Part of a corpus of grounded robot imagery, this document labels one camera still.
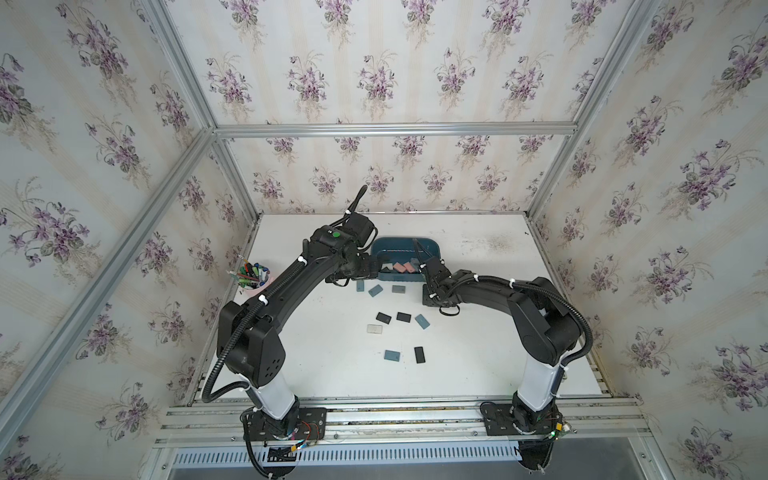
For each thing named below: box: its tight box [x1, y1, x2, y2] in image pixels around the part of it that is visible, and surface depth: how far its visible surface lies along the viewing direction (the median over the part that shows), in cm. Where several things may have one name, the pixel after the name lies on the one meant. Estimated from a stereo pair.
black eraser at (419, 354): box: [414, 346, 426, 364], surface depth 86 cm
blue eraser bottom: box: [384, 350, 401, 362], surface depth 86 cm
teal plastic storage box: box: [371, 237, 441, 282], surface depth 106 cm
